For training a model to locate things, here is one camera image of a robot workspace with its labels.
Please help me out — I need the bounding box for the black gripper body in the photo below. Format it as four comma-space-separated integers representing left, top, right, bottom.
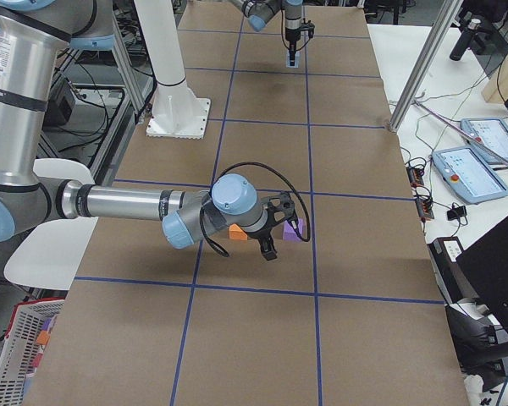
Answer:
248, 192, 299, 239

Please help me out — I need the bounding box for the light blue foam block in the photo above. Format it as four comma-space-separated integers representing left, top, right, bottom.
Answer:
285, 52, 301, 69

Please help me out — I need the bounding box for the purple foam block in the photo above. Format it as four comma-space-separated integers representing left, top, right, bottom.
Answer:
283, 217, 305, 242

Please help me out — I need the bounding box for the orange foam block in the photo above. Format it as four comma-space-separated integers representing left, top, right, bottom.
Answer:
229, 224, 249, 241

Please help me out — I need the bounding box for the black printer box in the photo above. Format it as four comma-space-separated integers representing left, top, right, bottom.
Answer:
428, 237, 477, 303

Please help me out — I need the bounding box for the near blue teach pendant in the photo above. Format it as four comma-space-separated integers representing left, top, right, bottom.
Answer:
432, 146, 508, 204

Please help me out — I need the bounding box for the blue teach pendant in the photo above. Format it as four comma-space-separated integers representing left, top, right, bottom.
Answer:
461, 118, 508, 161
432, 146, 508, 204

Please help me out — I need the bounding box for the black laptop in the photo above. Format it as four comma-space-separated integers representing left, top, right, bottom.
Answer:
456, 215, 508, 332

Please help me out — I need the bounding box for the far blue teach pendant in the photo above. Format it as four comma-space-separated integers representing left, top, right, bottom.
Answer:
461, 118, 508, 161

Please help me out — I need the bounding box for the white plastic basket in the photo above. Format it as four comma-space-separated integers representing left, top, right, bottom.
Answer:
0, 298, 64, 405

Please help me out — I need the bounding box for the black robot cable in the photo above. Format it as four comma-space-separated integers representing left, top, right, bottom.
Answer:
199, 162, 312, 258

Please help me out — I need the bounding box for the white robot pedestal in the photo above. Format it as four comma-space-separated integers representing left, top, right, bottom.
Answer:
135, 0, 211, 139

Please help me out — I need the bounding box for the aluminium frame post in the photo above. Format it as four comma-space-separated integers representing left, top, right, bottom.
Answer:
388, 0, 463, 133

